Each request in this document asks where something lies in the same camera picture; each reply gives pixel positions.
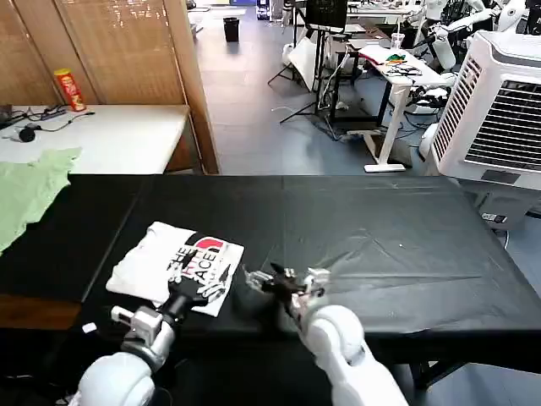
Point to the white air cooler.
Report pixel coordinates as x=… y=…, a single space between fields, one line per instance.
x=494 y=110

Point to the black tripod with monitor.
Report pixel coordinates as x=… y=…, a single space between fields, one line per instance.
x=325 y=12

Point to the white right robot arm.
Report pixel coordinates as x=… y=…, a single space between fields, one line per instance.
x=338 y=338

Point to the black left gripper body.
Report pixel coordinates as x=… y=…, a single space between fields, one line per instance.
x=181 y=296

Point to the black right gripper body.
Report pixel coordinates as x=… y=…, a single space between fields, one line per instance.
x=284 y=286

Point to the plastic cup with straw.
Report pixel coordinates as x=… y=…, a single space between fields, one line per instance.
x=397 y=41

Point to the white desk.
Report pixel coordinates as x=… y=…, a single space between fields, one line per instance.
x=395 y=78

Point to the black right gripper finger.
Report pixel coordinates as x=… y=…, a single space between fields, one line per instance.
x=258 y=285
x=258 y=276

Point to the light green cloth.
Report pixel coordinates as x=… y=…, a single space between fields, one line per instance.
x=29 y=190

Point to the colourful clothes pile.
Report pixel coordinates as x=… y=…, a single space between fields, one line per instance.
x=384 y=55

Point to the red yellow chips can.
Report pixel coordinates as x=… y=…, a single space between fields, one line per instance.
x=70 y=90

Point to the wooden folding screen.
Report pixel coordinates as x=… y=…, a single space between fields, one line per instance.
x=122 y=51

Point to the white printed t-shirt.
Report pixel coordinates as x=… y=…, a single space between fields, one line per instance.
x=143 y=266

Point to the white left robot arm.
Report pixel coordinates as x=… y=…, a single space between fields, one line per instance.
x=127 y=372

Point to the black table cloth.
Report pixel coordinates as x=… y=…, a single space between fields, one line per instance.
x=380 y=220

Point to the white power strip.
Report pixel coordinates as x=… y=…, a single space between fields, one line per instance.
x=494 y=218

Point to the black waste bin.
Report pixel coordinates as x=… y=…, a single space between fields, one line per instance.
x=231 y=29

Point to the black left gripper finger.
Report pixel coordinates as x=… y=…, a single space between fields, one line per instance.
x=184 y=266
x=217 y=288

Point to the white reflector panel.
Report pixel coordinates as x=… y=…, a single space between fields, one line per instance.
x=304 y=61

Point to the white humanoid robot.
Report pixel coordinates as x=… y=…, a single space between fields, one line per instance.
x=444 y=51

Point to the white side table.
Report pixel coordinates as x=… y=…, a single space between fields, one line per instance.
x=122 y=135

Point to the small black round device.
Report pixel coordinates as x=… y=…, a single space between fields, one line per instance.
x=27 y=133

